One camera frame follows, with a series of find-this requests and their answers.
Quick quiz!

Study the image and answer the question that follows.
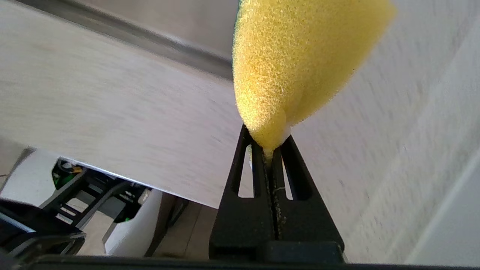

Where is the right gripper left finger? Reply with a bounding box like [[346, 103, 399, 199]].
[[209, 124, 277, 259]]

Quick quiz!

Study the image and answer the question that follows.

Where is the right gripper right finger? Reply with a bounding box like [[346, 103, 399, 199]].
[[271, 134, 345, 244]]

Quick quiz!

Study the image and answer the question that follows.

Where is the yellow green sponge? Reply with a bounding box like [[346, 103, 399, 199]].
[[232, 0, 397, 158]]

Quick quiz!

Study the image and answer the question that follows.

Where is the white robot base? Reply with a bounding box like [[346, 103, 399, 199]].
[[0, 147, 165, 258]]

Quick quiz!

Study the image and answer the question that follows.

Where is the stainless steel sink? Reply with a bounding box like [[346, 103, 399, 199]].
[[15, 0, 240, 80]]

